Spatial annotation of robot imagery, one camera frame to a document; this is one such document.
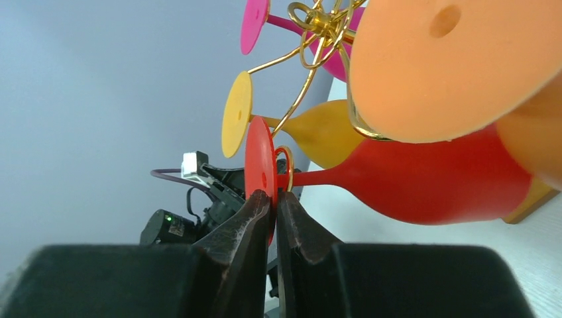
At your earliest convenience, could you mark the orange wine glass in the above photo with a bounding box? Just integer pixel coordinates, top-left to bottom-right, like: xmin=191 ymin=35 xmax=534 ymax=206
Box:
xmin=348 ymin=1 xmax=561 ymax=189

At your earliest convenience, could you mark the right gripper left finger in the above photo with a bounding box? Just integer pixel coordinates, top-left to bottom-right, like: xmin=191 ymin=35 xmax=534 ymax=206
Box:
xmin=194 ymin=190 xmax=272 ymax=317

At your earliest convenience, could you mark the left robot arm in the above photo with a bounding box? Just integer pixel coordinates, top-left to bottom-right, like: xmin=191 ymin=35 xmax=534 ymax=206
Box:
xmin=139 ymin=162 xmax=245 ymax=245

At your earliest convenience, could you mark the gold wire rack wooden base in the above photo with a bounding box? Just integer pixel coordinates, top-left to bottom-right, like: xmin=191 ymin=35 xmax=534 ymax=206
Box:
xmin=248 ymin=0 xmax=559 ymax=225

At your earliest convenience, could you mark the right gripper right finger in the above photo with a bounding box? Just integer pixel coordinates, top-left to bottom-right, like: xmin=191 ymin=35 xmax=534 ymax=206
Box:
xmin=277 ymin=192 xmax=351 ymax=317

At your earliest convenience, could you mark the magenta wine glass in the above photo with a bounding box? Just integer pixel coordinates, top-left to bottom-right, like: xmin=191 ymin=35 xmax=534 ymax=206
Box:
xmin=240 ymin=1 xmax=365 ymax=81

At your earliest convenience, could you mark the red wine glass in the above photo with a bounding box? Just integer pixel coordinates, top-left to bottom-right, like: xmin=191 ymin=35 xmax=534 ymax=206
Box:
xmin=245 ymin=117 xmax=532 ymax=225

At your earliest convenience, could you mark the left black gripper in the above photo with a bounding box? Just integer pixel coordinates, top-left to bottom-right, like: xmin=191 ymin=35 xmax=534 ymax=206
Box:
xmin=202 ymin=163 xmax=246 ymax=224

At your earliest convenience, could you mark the yellow wine glass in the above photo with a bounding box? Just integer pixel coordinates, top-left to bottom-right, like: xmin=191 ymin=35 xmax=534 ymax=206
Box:
xmin=221 ymin=71 xmax=365 ymax=169

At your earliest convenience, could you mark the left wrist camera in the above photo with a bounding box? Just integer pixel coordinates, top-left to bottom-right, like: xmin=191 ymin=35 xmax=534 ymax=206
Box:
xmin=180 ymin=151 xmax=209 ymax=185

